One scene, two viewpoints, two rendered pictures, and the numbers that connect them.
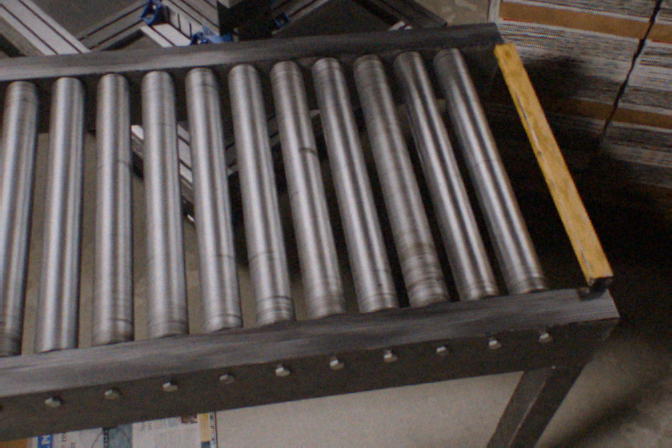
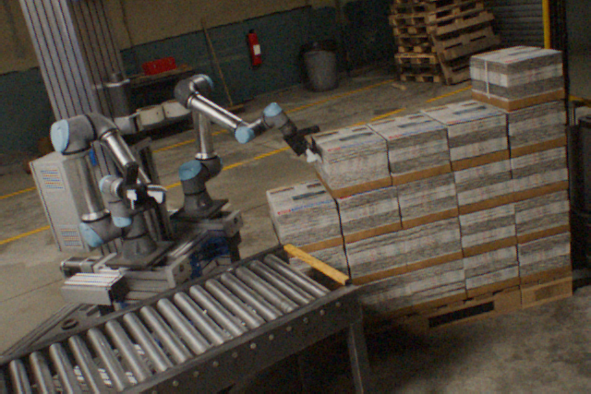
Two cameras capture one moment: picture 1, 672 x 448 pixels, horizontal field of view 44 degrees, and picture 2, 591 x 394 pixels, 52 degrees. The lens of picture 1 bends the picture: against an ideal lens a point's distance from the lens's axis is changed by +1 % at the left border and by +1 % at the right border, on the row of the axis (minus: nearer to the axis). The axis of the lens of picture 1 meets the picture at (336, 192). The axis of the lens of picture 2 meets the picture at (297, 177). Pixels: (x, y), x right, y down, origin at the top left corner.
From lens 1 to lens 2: 128 cm
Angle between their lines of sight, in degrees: 36
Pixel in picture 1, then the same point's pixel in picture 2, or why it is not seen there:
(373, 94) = (247, 274)
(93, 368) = (186, 365)
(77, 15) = not seen: hidden behind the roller
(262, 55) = (199, 280)
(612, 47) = (334, 252)
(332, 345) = (266, 328)
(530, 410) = (356, 359)
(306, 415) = not seen: outside the picture
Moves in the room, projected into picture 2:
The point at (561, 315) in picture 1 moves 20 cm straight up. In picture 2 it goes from (339, 294) to (330, 241)
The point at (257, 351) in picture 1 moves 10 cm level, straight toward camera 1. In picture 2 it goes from (241, 340) to (254, 354)
